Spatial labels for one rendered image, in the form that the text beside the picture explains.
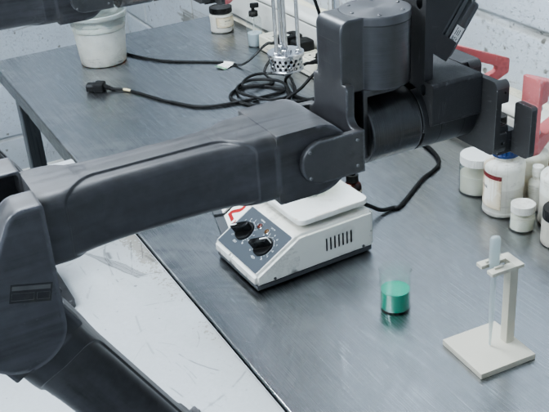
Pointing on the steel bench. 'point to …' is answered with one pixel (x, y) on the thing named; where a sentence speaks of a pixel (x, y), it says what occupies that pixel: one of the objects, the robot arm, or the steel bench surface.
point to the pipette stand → (468, 342)
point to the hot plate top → (326, 203)
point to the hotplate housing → (307, 245)
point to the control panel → (241, 250)
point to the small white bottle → (535, 184)
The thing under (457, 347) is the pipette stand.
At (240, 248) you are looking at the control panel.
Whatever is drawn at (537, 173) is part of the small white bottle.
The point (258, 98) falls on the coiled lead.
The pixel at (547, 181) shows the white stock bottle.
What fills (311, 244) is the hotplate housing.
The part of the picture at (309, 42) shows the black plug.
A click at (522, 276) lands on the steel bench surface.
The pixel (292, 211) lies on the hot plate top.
